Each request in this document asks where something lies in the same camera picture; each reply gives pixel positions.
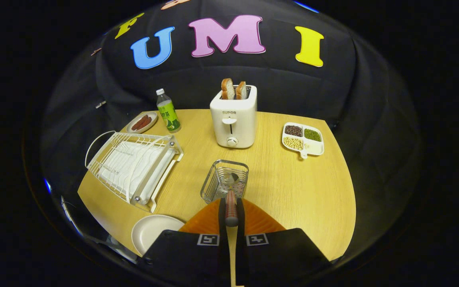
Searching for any spoon with reddish handle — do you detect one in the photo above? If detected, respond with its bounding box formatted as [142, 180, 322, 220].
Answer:
[222, 171, 241, 228]

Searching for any white toaster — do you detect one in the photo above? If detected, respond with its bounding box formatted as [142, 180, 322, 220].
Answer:
[210, 85, 258, 149]

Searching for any white divided dish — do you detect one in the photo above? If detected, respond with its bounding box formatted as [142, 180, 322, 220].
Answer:
[281, 122, 325, 160]

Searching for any black backdrop cloth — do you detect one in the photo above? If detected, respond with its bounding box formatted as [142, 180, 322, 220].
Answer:
[40, 0, 421, 256]

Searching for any metal wire basket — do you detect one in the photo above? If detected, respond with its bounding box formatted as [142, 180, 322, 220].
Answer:
[200, 159, 249, 204]

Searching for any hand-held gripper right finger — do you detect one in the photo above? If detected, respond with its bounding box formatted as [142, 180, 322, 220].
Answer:
[235, 198, 332, 287]

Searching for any white wire dish rack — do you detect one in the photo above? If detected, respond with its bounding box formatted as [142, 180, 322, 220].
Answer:
[85, 131, 184, 213]

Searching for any green label drink bottle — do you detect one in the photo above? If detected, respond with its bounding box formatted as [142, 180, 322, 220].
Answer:
[156, 88, 182, 133]

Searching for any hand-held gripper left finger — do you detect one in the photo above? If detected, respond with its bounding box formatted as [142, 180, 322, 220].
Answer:
[142, 198, 230, 287]

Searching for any beige round plate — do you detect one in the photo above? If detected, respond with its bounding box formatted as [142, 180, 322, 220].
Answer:
[131, 215, 185, 256]

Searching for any small plate with meat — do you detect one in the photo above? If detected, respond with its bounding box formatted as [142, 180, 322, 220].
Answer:
[126, 111, 158, 134]

